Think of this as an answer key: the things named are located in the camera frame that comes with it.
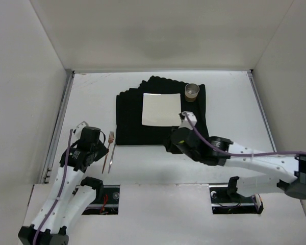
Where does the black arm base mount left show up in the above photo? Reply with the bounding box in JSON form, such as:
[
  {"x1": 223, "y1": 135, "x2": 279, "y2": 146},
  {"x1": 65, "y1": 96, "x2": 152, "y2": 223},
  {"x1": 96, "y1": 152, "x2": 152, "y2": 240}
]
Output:
[{"x1": 82, "y1": 185, "x2": 120, "y2": 215}]

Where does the white square plate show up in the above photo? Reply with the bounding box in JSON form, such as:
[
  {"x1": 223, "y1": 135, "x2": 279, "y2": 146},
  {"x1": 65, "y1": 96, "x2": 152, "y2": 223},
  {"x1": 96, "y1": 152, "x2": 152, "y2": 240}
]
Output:
[{"x1": 142, "y1": 93, "x2": 181, "y2": 127}]

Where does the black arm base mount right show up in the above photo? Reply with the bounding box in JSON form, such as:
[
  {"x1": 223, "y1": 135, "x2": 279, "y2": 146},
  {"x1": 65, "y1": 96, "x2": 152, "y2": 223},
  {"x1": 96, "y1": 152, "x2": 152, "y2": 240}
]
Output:
[{"x1": 209, "y1": 184, "x2": 264, "y2": 215}]

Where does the aluminium table rail right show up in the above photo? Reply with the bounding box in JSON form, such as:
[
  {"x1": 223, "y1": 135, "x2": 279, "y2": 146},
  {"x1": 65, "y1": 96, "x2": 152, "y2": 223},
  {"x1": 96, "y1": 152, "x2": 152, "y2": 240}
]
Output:
[{"x1": 247, "y1": 70, "x2": 276, "y2": 151}]

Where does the silver knife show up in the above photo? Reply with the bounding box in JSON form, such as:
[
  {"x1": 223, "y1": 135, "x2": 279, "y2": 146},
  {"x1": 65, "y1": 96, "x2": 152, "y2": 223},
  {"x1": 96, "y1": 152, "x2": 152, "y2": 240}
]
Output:
[{"x1": 108, "y1": 143, "x2": 116, "y2": 173}]

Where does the aluminium table rail left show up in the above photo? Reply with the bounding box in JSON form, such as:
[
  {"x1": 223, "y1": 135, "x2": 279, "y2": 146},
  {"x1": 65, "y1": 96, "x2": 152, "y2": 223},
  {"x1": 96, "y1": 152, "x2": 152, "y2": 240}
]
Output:
[{"x1": 38, "y1": 69, "x2": 74, "y2": 184}]

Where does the metal cup with cork base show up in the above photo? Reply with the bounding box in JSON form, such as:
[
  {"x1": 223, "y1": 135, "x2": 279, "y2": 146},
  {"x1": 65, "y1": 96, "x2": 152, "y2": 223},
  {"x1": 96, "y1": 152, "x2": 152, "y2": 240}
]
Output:
[{"x1": 185, "y1": 83, "x2": 200, "y2": 102}]

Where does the copper fork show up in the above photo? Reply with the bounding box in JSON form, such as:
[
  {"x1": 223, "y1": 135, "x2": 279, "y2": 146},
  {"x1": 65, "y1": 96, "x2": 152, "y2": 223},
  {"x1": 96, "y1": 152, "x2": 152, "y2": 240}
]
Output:
[{"x1": 101, "y1": 131, "x2": 115, "y2": 174}]

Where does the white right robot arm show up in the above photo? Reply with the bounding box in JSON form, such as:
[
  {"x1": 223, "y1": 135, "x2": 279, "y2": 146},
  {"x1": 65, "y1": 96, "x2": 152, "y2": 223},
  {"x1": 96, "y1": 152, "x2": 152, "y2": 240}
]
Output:
[{"x1": 164, "y1": 128, "x2": 306, "y2": 202}]

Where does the aluminium table rail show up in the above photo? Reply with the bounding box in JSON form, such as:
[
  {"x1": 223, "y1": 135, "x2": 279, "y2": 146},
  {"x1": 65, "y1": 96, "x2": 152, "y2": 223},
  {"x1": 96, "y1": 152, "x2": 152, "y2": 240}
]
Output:
[
  {"x1": 38, "y1": 69, "x2": 74, "y2": 184},
  {"x1": 247, "y1": 70, "x2": 276, "y2": 151}
]

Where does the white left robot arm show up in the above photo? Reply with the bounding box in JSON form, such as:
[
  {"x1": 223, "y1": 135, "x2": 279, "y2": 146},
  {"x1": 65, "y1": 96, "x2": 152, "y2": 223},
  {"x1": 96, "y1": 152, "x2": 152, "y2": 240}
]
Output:
[{"x1": 18, "y1": 125, "x2": 108, "y2": 244}]

